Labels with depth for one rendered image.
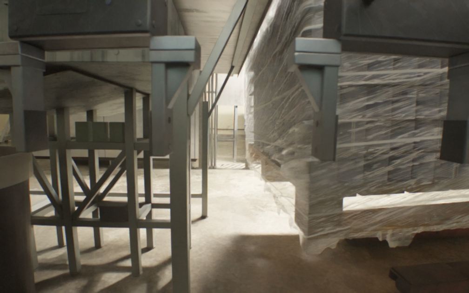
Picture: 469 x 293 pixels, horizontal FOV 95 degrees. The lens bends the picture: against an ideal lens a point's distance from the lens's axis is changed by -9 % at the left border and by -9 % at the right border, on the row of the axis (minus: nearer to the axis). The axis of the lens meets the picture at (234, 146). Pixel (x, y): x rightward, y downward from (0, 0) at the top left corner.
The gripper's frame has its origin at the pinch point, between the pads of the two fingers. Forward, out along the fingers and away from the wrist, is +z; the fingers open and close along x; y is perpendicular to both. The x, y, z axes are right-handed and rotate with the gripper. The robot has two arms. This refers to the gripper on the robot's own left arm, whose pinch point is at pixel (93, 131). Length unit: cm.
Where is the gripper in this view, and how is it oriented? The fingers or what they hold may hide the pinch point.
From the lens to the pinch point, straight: 25.3
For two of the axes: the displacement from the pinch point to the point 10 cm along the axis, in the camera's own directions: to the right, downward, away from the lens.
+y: 0.3, -1.1, 9.9
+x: -10.0, -0.2, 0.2
